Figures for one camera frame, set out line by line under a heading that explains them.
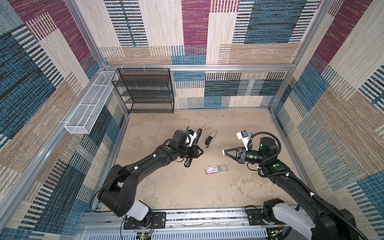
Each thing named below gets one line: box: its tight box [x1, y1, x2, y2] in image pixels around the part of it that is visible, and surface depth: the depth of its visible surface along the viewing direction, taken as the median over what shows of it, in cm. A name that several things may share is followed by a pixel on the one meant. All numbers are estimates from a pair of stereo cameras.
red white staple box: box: [205, 164, 218, 175], surface depth 91 cm
